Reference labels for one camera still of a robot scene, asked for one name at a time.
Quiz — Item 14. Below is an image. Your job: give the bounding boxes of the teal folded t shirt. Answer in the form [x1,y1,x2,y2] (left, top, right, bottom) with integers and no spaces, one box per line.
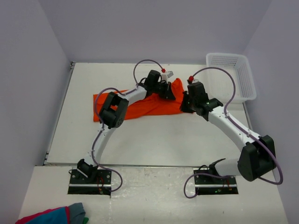
[25,206,71,224]

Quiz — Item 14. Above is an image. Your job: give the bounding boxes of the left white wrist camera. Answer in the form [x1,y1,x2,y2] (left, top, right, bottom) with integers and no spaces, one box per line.
[161,71,173,82]

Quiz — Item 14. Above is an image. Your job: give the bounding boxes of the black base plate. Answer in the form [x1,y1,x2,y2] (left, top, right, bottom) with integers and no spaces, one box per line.
[68,169,112,196]
[193,167,239,196]

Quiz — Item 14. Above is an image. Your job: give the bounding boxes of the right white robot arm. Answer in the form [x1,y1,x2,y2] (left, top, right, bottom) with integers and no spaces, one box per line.
[180,82,277,182]

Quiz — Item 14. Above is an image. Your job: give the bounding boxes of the green folded t shirt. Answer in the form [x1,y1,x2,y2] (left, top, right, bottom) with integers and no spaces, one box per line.
[83,217,89,224]

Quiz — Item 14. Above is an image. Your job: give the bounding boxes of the grey folded t shirt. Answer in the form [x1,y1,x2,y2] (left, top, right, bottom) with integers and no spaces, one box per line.
[68,203,85,224]

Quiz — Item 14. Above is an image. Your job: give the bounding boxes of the pink folded t shirt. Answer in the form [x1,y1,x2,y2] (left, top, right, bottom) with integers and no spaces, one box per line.
[15,206,71,224]

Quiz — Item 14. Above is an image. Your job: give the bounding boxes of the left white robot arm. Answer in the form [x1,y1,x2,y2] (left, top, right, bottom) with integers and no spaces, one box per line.
[77,70,176,179]

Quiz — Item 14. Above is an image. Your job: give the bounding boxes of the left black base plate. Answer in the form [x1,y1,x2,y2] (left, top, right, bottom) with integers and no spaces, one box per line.
[68,169,112,196]

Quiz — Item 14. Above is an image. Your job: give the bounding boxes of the white plastic basket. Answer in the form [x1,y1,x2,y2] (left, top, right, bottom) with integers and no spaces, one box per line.
[206,53,256,103]

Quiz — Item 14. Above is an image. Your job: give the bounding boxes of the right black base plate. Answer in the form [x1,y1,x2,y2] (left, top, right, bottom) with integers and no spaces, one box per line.
[193,167,239,196]

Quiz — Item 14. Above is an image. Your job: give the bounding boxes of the orange t shirt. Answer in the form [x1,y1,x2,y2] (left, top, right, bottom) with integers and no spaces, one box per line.
[93,78,187,123]

